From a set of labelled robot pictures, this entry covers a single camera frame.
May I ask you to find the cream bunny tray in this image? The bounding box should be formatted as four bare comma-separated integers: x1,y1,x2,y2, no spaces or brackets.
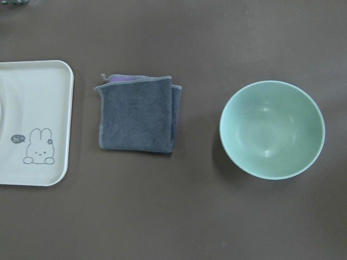
1,60,74,186

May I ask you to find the mint green bowl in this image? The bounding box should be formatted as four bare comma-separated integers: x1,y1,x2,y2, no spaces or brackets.
219,80,325,180

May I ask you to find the grey folded cloth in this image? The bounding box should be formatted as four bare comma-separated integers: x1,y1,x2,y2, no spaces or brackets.
94,74,182,153

